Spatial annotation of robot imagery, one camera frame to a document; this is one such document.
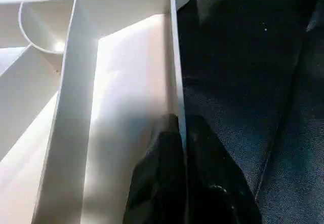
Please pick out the white plastic table top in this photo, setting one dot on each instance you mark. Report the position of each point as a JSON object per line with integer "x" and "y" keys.
{"x": 76, "y": 82}

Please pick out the black mat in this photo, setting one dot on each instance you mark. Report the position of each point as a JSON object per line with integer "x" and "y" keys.
{"x": 253, "y": 72}

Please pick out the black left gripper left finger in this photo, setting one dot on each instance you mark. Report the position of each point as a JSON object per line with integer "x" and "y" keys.
{"x": 157, "y": 178}

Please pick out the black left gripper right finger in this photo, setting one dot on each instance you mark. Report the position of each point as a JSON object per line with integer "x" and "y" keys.
{"x": 217, "y": 183}

